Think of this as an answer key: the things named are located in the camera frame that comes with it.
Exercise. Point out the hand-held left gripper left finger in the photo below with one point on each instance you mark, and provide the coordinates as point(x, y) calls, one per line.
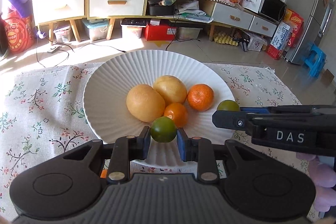
point(146, 144)

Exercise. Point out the blue and white carton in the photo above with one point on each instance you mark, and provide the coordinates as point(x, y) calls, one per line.
point(282, 35)

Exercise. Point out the brown cardboard piece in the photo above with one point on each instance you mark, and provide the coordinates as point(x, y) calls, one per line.
point(326, 77)

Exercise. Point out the pile of papers and bags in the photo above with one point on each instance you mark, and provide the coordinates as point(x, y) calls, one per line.
point(193, 12)

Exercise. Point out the small purple object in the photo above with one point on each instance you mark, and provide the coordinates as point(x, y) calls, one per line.
point(41, 35)

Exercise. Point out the orange tomato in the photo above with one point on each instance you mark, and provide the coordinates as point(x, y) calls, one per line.
point(177, 113)

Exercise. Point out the clear box with teal lid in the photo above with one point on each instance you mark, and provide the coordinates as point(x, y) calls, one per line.
point(96, 31)

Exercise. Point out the black microwave oven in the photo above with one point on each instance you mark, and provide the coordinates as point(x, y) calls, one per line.
point(271, 7)

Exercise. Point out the clear plastic bin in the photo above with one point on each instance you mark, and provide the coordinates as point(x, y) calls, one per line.
point(187, 33)

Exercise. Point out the white cabinet drawer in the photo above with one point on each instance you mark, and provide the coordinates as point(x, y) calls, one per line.
point(105, 8)
point(47, 6)

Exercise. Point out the black case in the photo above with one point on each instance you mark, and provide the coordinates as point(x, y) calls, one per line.
point(161, 10)

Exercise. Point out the dark green tomato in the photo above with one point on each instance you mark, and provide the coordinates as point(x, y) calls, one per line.
point(162, 129)

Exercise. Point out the silver refrigerator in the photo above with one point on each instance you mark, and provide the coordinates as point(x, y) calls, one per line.
point(307, 11)

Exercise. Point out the red carton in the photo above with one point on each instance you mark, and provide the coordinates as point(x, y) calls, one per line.
point(275, 52)

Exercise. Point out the orange box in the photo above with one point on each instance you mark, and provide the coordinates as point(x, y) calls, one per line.
point(293, 18)

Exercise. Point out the white bench drawer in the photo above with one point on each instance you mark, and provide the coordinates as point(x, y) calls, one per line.
point(262, 26)
point(231, 16)

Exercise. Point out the floral tablecloth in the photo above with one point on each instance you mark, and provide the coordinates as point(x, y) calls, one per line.
point(39, 108)

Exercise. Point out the blue plastic stool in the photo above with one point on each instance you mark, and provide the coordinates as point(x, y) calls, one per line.
point(315, 56)

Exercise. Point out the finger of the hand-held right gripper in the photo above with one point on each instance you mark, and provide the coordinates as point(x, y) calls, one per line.
point(254, 109)
point(228, 119)

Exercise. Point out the white storage box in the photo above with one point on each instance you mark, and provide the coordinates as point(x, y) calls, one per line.
point(132, 33)

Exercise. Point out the white ribbed plate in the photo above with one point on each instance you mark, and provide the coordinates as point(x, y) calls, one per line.
point(110, 98)

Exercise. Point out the black flat device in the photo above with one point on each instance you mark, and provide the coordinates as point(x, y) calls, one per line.
point(133, 22)

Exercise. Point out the low wooden bench cabinet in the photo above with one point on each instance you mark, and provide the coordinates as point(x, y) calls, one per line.
point(207, 10)

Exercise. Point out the yellow egg tray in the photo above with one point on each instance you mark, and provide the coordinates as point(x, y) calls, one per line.
point(224, 39)

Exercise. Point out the red printed bucket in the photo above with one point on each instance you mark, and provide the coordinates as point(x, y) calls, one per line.
point(17, 35)

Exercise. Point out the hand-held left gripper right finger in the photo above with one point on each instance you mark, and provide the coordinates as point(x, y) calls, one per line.
point(182, 146)

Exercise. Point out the yellow-green tomato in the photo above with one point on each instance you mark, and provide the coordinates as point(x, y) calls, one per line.
point(227, 105)

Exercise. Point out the red box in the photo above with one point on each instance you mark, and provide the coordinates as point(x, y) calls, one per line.
point(160, 32)

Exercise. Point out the orange mandarin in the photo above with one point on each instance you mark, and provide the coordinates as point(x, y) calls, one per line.
point(200, 97)
point(104, 174)

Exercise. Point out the clear storage box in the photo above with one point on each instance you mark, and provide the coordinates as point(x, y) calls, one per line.
point(63, 34)

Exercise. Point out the large yellow orange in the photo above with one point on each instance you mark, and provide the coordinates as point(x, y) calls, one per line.
point(144, 103)

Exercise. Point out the white patterned box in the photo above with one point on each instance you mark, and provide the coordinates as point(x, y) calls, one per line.
point(256, 43)

